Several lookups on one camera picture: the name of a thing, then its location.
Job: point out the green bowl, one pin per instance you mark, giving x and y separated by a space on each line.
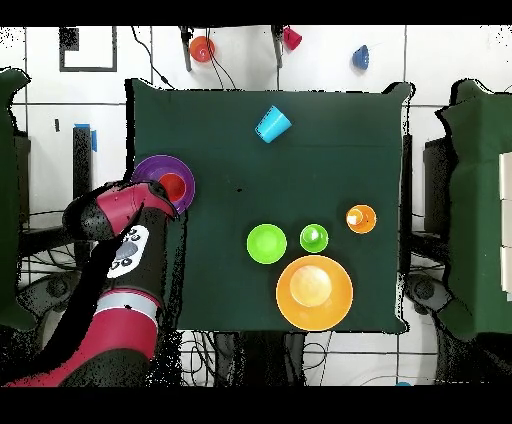
266 244

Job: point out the orange cup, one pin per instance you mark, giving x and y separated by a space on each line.
174 188

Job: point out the light blue cup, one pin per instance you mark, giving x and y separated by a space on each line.
274 124

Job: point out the purple bowl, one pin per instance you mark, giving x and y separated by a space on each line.
160 166

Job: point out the orange bowl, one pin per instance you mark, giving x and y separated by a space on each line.
202 48

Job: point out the blue bowl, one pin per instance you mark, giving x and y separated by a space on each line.
360 58

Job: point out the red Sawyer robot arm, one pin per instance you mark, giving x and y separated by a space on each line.
120 332

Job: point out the dark green tablecloth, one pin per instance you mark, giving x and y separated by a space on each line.
280 180

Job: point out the green cup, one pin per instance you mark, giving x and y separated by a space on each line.
310 244

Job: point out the large yellow bowl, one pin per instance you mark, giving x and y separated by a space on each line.
314 292

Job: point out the yellow cup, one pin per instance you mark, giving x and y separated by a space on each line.
366 222

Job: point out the thin black bar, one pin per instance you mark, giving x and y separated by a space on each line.
407 180

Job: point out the black stand leg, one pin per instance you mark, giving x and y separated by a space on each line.
186 52
277 52

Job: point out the red cup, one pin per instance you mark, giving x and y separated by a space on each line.
292 38

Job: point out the long black beam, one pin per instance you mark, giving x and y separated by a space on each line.
82 160

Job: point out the gray black machine base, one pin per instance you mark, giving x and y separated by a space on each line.
44 288
424 290

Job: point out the short black beam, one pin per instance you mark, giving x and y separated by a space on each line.
40 242

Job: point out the green cloth side table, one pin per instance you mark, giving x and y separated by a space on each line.
10 200
476 200

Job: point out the white boxes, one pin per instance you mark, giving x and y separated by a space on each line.
506 224

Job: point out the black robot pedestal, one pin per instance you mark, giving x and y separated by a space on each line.
260 356

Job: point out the black square frame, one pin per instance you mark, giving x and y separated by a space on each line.
114 52

